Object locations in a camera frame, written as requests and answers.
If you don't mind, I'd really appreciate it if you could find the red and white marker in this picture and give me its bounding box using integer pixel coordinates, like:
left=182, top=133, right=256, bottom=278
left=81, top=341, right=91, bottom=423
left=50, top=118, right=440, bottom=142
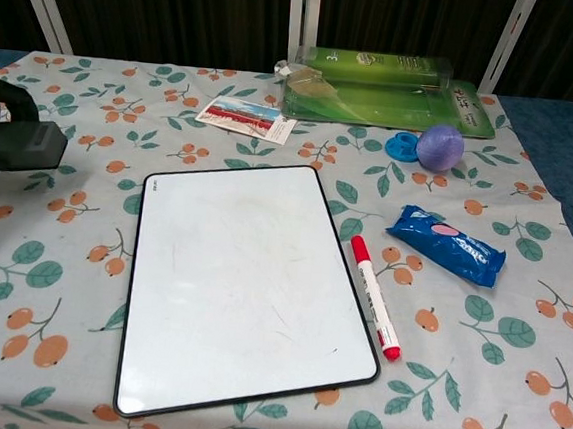
left=339, top=233, right=414, bottom=364

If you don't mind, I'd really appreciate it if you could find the small black-framed whiteboard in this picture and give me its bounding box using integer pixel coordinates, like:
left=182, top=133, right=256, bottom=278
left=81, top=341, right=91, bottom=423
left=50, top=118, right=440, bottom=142
left=111, top=149, right=400, bottom=429

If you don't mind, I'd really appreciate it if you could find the purple ball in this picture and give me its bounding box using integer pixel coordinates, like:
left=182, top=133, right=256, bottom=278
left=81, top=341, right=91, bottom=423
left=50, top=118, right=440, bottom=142
left=414, top=121, right=469, bottom=174

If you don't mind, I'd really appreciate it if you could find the red building postcard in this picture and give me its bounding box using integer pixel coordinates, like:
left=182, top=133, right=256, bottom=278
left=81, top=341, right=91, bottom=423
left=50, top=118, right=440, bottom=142
left=192, top=92, right=298, bottom=148

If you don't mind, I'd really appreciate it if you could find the white frame post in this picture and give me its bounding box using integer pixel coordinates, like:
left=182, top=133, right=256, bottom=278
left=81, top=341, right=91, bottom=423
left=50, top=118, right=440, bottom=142
left=1, top=0, right=78, bottom=56
left=479, top=0, right=538, bottom=99
left=282, top=0, right=323, bottom=76

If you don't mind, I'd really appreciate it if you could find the green plastic blister package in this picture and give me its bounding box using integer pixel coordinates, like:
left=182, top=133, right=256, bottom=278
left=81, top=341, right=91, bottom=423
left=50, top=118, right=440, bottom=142
left=277, top=43, right=504, bottom=142

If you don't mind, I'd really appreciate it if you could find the blue snack packet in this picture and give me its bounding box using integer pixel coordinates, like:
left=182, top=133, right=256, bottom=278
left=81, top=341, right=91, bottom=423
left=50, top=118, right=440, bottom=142
left=379, top=201, right=511, bottom=292

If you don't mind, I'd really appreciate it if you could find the crumpled clear plastic wrap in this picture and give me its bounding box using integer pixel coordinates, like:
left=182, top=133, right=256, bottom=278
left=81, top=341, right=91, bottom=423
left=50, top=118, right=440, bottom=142
left=271, top=58, right=307, bottom=85

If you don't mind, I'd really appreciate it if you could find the left silver-black robot hand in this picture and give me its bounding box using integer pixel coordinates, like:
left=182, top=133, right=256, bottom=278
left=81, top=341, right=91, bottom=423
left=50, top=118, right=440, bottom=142
left=0, top=66, right=45, bottom=130

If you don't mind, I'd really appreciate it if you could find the blue plastic disc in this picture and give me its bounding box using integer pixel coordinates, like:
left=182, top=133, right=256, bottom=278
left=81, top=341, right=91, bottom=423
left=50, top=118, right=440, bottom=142
left=384, top=129, right=423, bottom=165

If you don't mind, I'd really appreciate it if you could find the floral fruit-print tablecloth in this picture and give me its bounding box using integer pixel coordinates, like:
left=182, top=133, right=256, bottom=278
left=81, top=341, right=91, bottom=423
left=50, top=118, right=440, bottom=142
left=0, top=48, right=573, bottom=429

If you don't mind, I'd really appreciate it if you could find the dark grey whiteboard eraser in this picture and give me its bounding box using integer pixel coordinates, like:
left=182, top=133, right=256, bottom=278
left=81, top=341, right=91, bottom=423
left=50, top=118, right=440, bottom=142
left=0, top=115, right=72, bottom=180

